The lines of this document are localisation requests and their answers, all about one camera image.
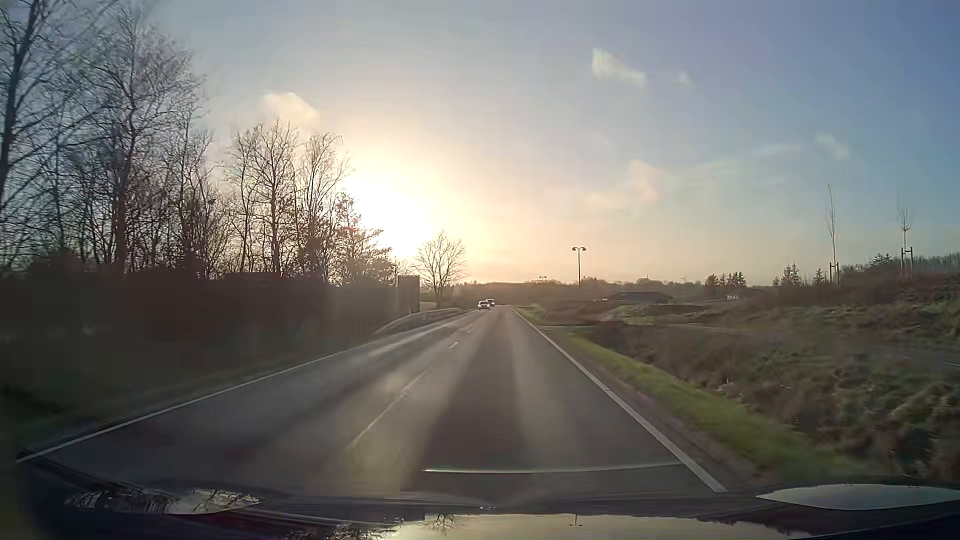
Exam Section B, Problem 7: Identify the bare tree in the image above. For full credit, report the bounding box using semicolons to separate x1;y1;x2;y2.
411;231;469;309

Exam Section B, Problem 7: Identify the guard rail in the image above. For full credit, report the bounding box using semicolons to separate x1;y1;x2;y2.
372;306;466;337

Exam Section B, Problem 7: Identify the car's own bonnet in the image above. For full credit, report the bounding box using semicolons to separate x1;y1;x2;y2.
15;457;960;540

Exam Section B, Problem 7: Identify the grass verge with bank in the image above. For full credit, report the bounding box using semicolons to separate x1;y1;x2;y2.
514;271;960;485

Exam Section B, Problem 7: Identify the row of bare trees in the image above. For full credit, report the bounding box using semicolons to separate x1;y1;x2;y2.
0;0;410;286

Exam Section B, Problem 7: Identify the dark board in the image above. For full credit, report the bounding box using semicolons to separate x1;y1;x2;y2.
396;275;422;315

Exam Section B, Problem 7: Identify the row of conifer trees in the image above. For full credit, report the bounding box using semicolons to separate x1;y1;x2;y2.
702;253;960;290

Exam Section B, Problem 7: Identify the grey asphalt road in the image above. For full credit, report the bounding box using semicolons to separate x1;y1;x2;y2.
16;306;729;502

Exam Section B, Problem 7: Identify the dark hedge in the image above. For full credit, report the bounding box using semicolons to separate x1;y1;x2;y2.
0;266;402;391

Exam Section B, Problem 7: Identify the young staked tree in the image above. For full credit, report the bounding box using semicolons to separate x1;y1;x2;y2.
825;183;841;286
896;202;916;279

